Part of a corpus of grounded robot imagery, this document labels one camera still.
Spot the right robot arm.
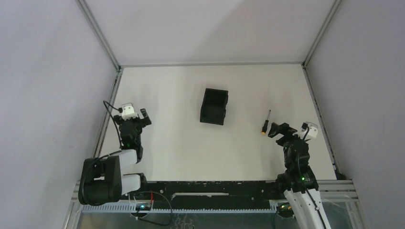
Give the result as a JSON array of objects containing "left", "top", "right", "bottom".
[{"left": 268, "top": 122, "right": 331, "bottom": 229}]

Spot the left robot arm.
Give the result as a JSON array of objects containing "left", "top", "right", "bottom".
[{"left": 78, "top": 105, "right": 151, "bottom": 206}]

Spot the black orange screwdriver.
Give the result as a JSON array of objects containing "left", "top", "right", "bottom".
[{"left": 261, "top": 110, "right": 271, "bottom": 135}]

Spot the black plastic bin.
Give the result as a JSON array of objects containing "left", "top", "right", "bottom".
[{"left": 200, "top": 88, "right": 228, "bottom": 125}]

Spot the small circuit board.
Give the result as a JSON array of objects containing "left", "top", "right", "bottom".
[{"left": 135, "top": 203, "right": 152, "bottom": 212}]

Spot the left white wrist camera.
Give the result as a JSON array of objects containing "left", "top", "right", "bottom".
[{"left": 121, "top": 103, "right": 139, "bottom": 120}]

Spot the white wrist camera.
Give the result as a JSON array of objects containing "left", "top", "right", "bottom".
[
  {"left": 301, "top": 122, "right": 319, "bottom": 141},
  {"left": 121, "top": 103, "right": 139, "bottom": 120}
]

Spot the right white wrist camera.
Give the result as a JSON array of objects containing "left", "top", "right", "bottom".
[{"left": 301, "top": 122, "right": 319, "bottom": 141}]

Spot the black mounting rail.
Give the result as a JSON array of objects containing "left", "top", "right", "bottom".
[{"left": 142, "top": 181, "right": 285, "bottom": 210}]

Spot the black cable loop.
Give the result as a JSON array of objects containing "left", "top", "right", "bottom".
[{"left": 129, "top": 191, "right": 173, "bottom": 227}]

